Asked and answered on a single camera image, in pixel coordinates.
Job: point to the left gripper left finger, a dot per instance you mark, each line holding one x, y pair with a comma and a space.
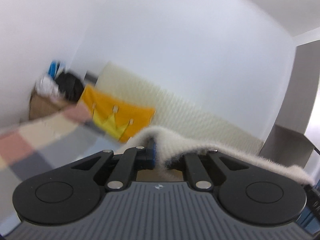
117, 171

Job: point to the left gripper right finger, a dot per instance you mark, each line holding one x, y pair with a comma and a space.
206, 172

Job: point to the cream sweater with navy stripes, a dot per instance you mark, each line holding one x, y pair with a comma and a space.
170, 146

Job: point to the yellow crown pillow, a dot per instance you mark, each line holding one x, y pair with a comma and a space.
117, 118

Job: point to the cream quilted headboard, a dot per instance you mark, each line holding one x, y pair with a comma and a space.
172, 111

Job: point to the patchwork checkered bed quilt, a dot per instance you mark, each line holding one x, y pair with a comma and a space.
43, 144

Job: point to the grey wardrobe cabinet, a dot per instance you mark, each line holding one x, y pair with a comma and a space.
295, 134

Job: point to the black bag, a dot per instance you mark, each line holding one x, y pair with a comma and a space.
70, 86

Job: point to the brown cardboard box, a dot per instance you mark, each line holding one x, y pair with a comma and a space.
40, 107

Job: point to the white crumpled cloth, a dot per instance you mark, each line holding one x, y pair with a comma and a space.
46, 86

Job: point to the blue bottle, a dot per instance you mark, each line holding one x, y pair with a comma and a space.
53, 69

